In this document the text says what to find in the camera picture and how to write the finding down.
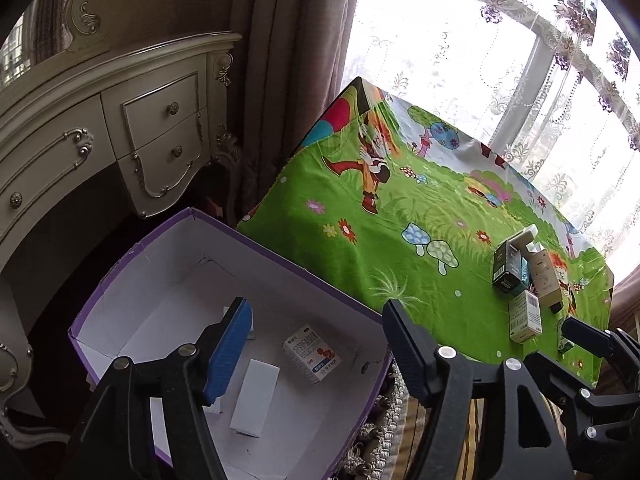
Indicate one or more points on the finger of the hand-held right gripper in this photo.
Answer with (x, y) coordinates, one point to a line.
(582, 331)
(565, 380)

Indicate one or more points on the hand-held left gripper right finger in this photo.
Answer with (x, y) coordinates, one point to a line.
(400, 345)

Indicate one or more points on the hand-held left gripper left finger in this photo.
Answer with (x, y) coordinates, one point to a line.
(230, 350)

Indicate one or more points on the plain white long box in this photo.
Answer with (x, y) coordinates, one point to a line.
(255, 395)

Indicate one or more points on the purple cardboard box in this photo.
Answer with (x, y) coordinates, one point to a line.
(175, 310)

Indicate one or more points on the white red-print medicine box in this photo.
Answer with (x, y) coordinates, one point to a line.
(310, 355)

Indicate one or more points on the small green white box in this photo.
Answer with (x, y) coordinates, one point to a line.
(564, 344)

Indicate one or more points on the brown drape curtain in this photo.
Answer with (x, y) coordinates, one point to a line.
(627, 295)
(295, 60)

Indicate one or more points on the white box with green print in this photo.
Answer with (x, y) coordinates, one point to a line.
(525, 317)

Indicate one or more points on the gold and white long box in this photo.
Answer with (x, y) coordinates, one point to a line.
(545, 280)

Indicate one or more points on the dark green box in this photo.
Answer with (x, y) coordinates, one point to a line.
(506, 272)

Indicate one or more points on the beige tasselled cover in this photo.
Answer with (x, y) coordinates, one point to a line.
(380, 445)

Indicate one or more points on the green cartoon printed tablecloth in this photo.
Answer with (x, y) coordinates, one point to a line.
(400, 240)

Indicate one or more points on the small cream drawer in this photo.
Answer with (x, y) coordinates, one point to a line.
(167, 160)
(160, 110)

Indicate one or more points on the wide cream drawer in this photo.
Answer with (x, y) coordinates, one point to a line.
(47, 170)

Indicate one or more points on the cream carved dressing table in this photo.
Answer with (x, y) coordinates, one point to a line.
(65, 125)

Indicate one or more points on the white lace sheer curtain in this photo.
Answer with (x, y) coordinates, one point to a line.
(450, 50)

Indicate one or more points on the grey window frame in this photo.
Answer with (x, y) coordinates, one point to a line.
(542, 70)

